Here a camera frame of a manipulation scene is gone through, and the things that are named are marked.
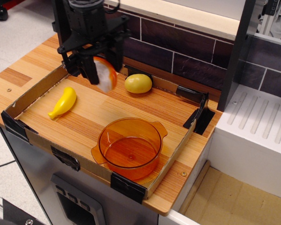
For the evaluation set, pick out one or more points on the cardboard fence with black tape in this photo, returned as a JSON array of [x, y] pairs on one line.
[[72, 135]]

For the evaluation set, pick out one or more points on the white toy sink drainboard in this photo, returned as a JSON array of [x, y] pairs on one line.
[[246, 143]]

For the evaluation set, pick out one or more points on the black caster wheel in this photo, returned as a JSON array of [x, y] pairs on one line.
[[3, 13]]

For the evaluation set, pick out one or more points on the orange transparent plastic pot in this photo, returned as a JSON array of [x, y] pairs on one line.
[[130, 147]]

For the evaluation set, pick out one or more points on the white orange toy sushi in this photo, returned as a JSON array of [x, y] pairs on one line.
[[107, 75]]

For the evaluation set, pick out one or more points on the yellow toy banana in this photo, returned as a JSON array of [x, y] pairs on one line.
[[65, 103]]

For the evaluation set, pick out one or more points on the grey toy oven front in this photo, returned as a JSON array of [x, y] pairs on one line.
[[78, 207]]

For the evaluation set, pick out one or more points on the black vertical post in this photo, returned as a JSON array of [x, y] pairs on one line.
[[232, 77]]

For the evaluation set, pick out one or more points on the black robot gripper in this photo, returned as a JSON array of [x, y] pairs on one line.
[[85, 32]]

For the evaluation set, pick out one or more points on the yellow toy potato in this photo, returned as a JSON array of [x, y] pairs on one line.
[[138, 83]]

